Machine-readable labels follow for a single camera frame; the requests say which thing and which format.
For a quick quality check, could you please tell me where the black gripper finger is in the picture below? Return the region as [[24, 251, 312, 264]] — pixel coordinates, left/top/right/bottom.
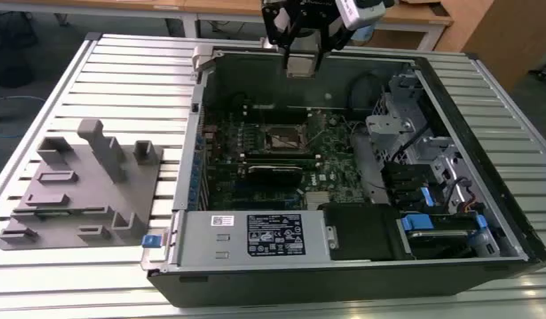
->
[[262, 0, 300, 71], [314, 16, 350, 73]]

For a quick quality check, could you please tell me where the silver CPU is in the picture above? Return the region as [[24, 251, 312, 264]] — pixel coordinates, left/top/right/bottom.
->
[[286, 54, 318, 80]]

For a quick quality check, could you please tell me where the metal socket cover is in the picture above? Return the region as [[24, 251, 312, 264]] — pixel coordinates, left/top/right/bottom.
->
[[300, 112, 327, 150]]

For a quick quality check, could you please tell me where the CPU socket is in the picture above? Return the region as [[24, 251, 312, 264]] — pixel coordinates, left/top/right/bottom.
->
[[262, 124, 314, 154]]

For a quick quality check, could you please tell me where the grey case latch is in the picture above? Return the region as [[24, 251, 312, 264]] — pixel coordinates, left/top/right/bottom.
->
[[190, 45, 216, 73]]

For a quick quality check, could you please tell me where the silver drive cage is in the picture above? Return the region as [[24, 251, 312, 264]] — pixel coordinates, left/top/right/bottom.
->
[[364, 73, 436, 167]]

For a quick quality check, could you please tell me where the green RAM stick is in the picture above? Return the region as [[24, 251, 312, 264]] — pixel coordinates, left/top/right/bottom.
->
[[246, 157, 319, 165], [35, 209, 86, 219]]

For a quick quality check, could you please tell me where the green motherboard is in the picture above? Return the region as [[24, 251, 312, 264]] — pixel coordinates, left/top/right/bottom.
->
[[200, 108, 376, 212]]

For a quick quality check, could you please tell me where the black graphics card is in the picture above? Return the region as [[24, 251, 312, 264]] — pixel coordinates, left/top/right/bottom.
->
[[246, 164, 306, 191]]

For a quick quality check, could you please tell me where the wooden cabinet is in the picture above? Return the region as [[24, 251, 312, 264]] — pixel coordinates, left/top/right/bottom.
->
[[434, 0, 546, 99]]

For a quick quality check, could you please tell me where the black disk bay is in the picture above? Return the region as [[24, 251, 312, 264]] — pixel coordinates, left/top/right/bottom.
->
[[380, 161, 447, 207]]

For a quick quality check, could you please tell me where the silver chipset heatsink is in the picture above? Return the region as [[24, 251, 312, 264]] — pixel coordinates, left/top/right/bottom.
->
[[306, 191, 335, 205]]

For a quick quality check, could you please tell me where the blue disk bay tab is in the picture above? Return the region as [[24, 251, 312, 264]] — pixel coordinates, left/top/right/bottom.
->
[[418, 185, 435, 207]]

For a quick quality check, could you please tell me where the black chair base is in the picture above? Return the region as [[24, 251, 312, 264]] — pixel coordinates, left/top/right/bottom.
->
[[527, 49, 546, 81]]

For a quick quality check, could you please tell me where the black fan shroud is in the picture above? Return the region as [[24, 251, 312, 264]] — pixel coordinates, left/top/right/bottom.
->
[[319, 201, 416, 263]]

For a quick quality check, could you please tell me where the blue disk carrier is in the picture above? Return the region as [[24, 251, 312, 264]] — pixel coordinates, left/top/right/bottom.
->
[[396, 214, 473, 260]]

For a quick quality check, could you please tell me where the silver power supply unit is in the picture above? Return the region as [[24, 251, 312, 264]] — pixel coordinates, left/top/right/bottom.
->
[[164, 209, 340, 267]]

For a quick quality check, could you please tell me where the grey parts rack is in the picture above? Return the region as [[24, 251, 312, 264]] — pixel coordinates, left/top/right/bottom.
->
[[0, 118, 166, 251]]

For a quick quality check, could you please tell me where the blue plastic latch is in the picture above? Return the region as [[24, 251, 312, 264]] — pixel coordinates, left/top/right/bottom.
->
[[139, 235, 163, 250]]

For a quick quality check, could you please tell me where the black PC case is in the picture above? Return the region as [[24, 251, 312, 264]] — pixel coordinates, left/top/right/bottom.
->
[[139, 45, 546, 308]]

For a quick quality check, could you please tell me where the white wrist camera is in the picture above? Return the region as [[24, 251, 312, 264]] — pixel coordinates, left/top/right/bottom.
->
[[335, 0, 388, 30]]

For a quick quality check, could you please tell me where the wooden desk white frame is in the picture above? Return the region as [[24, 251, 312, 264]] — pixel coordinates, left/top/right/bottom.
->
[[0, 0, 198, 39], [183, 0, 455, 51]]

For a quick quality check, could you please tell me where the black cable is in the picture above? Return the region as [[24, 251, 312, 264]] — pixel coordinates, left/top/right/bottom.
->
[[387, 121, 430, 167], [445, 175, 474, 213]]

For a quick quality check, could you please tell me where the coloured wire bundle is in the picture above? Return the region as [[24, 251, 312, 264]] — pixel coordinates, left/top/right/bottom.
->
[[457, 194, 486, 214]]

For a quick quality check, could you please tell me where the blue floor cable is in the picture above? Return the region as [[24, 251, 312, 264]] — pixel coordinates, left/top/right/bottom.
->
[[0, 94, 47, 140]]

